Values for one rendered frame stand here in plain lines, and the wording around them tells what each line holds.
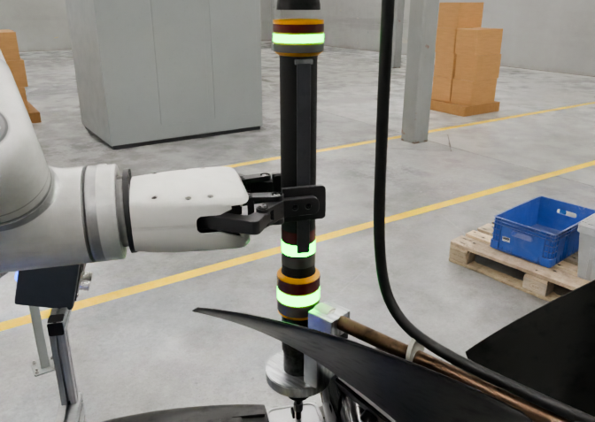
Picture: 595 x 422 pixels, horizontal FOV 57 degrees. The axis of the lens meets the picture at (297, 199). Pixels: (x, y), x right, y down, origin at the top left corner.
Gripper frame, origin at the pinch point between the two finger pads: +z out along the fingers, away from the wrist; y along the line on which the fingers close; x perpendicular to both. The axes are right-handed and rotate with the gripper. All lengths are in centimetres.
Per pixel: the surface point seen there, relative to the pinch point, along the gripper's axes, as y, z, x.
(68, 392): -52, -36, -57
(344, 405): 1.1, 4.7, -24.7
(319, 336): 19.1, -3.3, -2.5
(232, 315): 15.3, -8.3, -2.5
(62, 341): -52, -35, -45
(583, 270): -183, 209, -129
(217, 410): -5.8, -8.8, -28.4
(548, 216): -251, 236, -126
